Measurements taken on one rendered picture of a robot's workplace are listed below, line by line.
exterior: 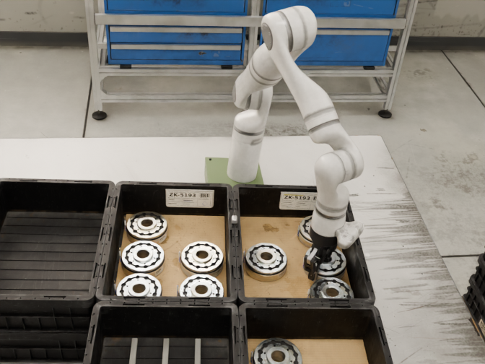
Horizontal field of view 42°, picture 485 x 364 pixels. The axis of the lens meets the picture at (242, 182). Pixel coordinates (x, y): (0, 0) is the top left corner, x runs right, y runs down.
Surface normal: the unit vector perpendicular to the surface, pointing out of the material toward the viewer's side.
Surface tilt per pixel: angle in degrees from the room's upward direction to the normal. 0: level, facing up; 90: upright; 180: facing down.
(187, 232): 0
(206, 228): 0
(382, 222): 0
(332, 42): 90
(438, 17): 90
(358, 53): 90
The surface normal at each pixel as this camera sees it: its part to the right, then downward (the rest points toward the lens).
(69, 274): 0.07, -0.78
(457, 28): 0.11, 0.62
